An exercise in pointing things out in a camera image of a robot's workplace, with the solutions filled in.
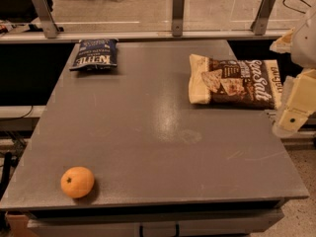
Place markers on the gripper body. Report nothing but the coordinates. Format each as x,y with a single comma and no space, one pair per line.
305,44

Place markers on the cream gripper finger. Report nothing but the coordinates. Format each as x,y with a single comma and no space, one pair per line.
288,121

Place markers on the brown sea salt chip bag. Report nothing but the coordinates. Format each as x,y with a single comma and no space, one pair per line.
250,84

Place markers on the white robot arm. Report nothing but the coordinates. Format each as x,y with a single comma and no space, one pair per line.
300,43

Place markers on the blue Kettle chip bag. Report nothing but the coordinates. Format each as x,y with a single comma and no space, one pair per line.
95,54

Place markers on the orange fruit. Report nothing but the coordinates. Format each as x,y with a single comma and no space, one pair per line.
77,182

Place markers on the right metal bracket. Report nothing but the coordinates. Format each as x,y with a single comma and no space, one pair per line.
260,23

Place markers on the metal bracket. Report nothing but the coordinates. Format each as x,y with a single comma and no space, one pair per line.
260,23
178,7
48,25

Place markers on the middle metal bracket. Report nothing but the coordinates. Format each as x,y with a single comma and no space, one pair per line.
178,7

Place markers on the metal rail behind table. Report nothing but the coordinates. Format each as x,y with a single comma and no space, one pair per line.
39,37

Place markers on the left metal bracket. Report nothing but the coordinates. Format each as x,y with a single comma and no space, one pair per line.
48,25

